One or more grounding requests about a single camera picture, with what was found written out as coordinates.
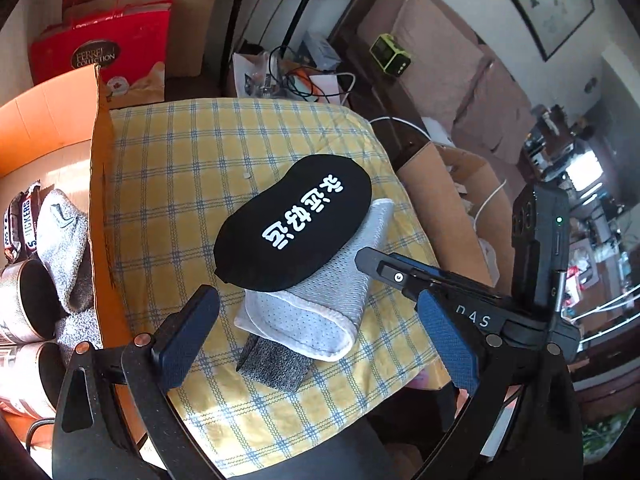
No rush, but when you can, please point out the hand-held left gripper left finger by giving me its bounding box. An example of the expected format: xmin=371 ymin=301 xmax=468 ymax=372
xmin=51 ymin=284 xmax=221 ymax=480

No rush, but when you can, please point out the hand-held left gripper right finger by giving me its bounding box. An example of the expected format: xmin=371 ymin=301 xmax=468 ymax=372
xmin=416 ymin=290 xmax=585 ymax=480

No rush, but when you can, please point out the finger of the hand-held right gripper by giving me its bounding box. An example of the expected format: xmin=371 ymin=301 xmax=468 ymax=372
xmin=355 ymin=247 xmax=496 ymax=301

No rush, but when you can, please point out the grey mesh cloth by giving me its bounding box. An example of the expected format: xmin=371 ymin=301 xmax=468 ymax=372
xmin=235 ymin=199 xmax=396 ymax=363

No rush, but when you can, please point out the dark grey knit cloth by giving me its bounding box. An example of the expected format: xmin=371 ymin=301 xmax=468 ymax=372
xmin=236 ymin=332 xmax=313 ymax=393

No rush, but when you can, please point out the grey sock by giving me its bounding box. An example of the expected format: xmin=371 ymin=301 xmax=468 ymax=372
xmin=52 ymin=307 xmax=106 ymax=368
xmin=37 ymin=189 xmax=96 ymax=313

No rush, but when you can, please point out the black eye mask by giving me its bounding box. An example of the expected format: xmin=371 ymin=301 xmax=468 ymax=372
xmin=212 ymin=154 xmax=373 ymax=292

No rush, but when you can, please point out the brown labelled canister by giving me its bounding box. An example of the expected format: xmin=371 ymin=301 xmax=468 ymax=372
xmin=0 ymin=259 xmax=57 ymax=345
xmin=0 ymin=342 xmax=66 ymax=418

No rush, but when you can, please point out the brown candy bar pack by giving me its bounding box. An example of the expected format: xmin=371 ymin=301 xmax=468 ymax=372
xmin=0 ymin=182 xmax=42 ymax=263

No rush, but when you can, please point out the orange cardboard box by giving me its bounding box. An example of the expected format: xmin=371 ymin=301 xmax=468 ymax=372
xmin=0 ymin=64 xmax=151 ymax=466

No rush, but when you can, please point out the white plastic bag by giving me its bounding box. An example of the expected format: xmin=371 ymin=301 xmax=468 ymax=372
xmin=477 ymin=237 xmax=501 ymax=281

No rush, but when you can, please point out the open brown cardboard box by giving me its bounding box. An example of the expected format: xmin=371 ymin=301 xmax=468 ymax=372
xmin=397 ymin=141 xmax=506 ymax=286

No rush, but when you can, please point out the bright screen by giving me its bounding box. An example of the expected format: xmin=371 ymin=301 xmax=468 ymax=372
xmin=565 ymin=151 xmax=607 ymax=192

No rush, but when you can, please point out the yellow plaid cloth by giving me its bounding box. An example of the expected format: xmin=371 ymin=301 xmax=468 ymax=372
xmin=107 ymin=97 xmax=453 ymax=478

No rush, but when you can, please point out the small white box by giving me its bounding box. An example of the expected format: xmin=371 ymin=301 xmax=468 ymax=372
xmin=300 ymin=74 xmax=348 ymax=106

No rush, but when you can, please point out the brown sofa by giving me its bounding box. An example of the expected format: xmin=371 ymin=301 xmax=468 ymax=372
xmin=327 ymin=0 xmax=538 ymax=186

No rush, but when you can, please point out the green box-shaped device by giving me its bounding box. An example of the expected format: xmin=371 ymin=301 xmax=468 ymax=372
xmin=370 ymin=33 xmax=411 ymax=78

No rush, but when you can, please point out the blue and white box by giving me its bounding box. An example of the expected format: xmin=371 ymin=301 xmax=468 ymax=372
xmin=302 ymin=32 xmax=342 ymax=68

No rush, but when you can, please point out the framed ink painting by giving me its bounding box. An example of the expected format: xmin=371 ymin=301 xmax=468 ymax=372
xmin=482 ymin=0 xmax=596 ymax=62

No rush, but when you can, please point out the black speaker stand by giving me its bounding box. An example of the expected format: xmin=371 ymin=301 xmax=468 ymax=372
xmin=277 ymin=0 xmax=316 ymax=61

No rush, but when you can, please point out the red gift bag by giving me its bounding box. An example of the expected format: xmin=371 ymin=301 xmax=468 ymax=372
xmin=30 ymin=2 xmax=173 ymax=106

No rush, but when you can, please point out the white cable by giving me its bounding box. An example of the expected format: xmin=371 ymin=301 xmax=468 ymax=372
xmin=370 ymin=116 xmax=432 ymax=142
xmin=472 ymin=180 xmax=508 ymax=233

